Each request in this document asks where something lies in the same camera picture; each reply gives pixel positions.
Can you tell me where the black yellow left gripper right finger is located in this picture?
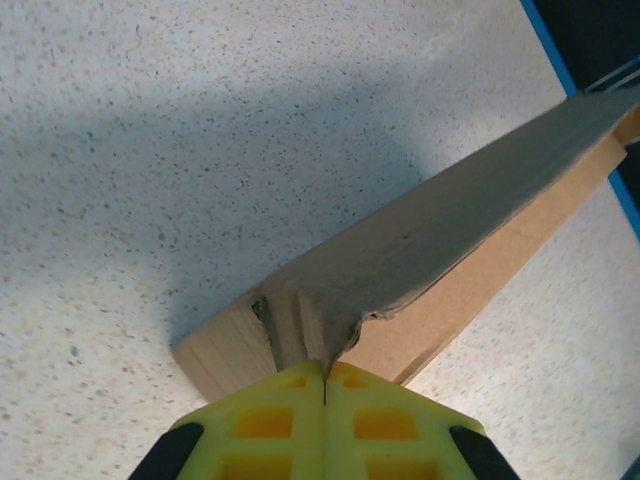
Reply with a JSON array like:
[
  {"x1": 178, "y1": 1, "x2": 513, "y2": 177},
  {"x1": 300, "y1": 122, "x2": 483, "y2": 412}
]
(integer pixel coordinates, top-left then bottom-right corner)
[{"x1": 324, "y1": 360, "x2": 521, "y2": 480}]

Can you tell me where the blue table edge border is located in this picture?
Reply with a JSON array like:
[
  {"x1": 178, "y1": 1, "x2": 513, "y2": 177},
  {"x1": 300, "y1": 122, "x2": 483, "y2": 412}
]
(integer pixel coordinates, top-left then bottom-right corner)
[{"x1": 519, "y1": 0, "x2": 640, "y2": 241}]

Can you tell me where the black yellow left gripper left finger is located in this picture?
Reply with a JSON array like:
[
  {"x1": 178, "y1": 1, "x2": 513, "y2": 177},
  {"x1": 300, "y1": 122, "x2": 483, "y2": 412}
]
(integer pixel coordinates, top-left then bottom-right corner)
[{"x1": 127, "y1": 359, "x2": 326, "y2": 480}]

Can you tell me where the brown cardboard paper box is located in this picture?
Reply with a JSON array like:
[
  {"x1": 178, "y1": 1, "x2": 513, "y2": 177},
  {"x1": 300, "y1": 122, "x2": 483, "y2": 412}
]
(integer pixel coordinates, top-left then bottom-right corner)
[{"x1": 171, "y1": 89, "x2": 640, "y2": 404}]

